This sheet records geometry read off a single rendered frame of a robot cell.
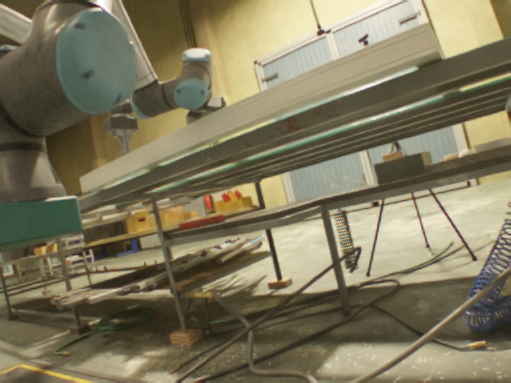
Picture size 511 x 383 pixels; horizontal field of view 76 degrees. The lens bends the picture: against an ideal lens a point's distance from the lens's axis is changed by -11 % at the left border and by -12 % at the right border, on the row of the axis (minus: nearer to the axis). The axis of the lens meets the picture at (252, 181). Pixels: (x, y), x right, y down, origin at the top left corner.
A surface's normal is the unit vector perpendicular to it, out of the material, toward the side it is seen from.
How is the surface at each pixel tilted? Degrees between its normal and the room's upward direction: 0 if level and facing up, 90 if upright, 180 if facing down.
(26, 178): 70
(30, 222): 90
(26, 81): 106
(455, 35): 90
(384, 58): 90
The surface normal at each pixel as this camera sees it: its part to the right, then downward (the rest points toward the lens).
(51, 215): 0.83, -0.23
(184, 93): 0.08, 0.70
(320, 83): -0.58, 0.08
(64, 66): -0.07, 0.39
